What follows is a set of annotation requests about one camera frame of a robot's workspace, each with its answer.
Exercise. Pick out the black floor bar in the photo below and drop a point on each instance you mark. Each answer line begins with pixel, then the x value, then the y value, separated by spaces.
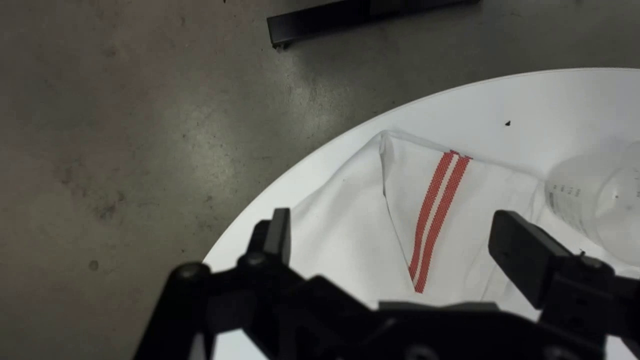
pixel 320 20

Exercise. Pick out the white towel red stripes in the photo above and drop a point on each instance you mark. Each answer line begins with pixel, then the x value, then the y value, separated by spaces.
pixel 346 226

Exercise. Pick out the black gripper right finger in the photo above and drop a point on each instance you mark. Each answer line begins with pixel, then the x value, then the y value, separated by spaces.
pixel 522 257

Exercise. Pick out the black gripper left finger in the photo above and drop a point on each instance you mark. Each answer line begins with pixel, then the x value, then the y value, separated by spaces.
pixel 280 233

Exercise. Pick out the clear plastic measuring cup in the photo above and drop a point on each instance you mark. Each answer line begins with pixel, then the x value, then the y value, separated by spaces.
pixel 600 200

